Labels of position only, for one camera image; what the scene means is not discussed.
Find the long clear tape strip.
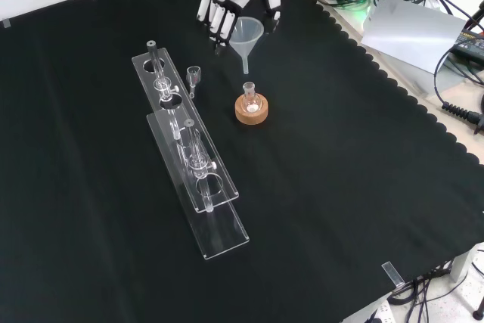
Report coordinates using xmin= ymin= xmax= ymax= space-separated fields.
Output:
xmin=381 ymin=261 xmax=406 ymax=288

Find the black cable with ribbed plug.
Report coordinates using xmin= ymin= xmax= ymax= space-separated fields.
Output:
xmin=433 ymin=45 xmax=484 ymax=129

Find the small glass weighing funnel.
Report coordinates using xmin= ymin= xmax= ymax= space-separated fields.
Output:
xmin=185 ymin=66 xmax=202 ymax=98

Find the cork ring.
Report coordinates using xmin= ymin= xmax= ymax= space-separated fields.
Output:
xmin=234 ymin=95 xmax=270 ymax=126

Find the white power strip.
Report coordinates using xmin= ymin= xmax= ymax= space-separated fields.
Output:
xmin=361 ymin=299 xmax=394 ymax=323

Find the clear acrylic funnel stand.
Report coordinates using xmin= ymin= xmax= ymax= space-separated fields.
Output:
xmin=131 ymin=39 xmax=250 ymax=262

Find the black cable bundle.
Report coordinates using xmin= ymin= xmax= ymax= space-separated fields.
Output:
xmin=389 ymin=250 xmax=484 ymax=323

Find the black power adapter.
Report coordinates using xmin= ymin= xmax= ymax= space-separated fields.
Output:
xmin=451 ymin=27 xmax=484 ymax=63

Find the translucent plastic funnel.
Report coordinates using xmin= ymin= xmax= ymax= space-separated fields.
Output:
xmin=229 ymin=16 xmax=265 ymax=75

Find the white table leg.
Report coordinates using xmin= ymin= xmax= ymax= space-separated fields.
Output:
xmin=449 ymin=242 xmax=484 ymax=282

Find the pale grey board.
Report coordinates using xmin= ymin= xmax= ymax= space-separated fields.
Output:
xmin=361 ymin=0 xmax=469 ymax=74

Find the black cloth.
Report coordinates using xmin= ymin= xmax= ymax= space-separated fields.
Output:
xmin=0 ymin=0 xmax=484 ymax=323

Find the small glass round-bottom flask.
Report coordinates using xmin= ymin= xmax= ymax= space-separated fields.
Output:
xmin=241 ymin=81 xmax=262 ymax=114

